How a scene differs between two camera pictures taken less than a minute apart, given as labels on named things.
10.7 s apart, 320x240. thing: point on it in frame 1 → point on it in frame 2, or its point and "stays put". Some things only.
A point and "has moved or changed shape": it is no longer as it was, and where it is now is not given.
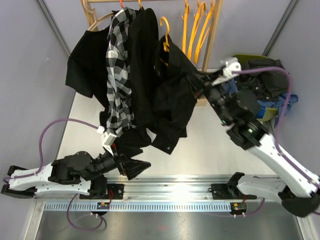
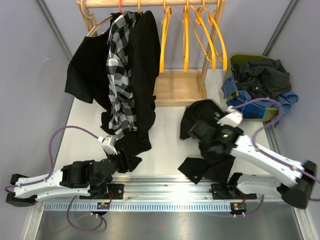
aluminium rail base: (160, 188) stays put
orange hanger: (166, 45) has moved or changed shape
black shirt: (174, 99) → (210, 165)
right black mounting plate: (224, 191) stays put
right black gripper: (201, 82) → (214, 125)
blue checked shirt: (277, 104) stays put
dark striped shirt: (269, 85) stays put
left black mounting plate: (114, 191) stays put
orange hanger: (196, 24) → (199, 21)
